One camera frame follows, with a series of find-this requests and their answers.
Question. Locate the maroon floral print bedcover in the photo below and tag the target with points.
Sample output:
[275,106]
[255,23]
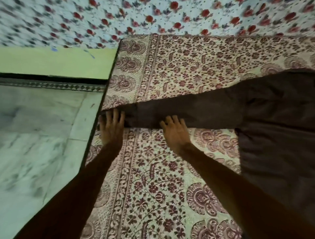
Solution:
[160,184]

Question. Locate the person's right hand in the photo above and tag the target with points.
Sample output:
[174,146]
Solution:
[176,137]

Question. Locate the rose print white sheet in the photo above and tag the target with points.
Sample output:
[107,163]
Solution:
[172,14]

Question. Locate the dark brown garment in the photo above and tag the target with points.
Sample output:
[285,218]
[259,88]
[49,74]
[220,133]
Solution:
[270,110]

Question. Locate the person's left forearm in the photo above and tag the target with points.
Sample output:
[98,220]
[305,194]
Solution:
[73,197]

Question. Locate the person's right forearm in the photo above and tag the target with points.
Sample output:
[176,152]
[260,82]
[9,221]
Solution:
[233,192]

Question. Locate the person's left middle finger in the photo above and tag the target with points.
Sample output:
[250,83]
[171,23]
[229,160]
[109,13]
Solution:
[116,116]

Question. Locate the person's left hand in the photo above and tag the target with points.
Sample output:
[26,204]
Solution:
[112,134]

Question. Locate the person's right middle finger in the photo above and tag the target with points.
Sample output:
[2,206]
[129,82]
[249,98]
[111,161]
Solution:
[169,120]

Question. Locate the person's left little finger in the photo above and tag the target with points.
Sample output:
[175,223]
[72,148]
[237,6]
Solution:
[101,121]

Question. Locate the person's right little finger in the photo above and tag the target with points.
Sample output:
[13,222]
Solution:
[183,123]

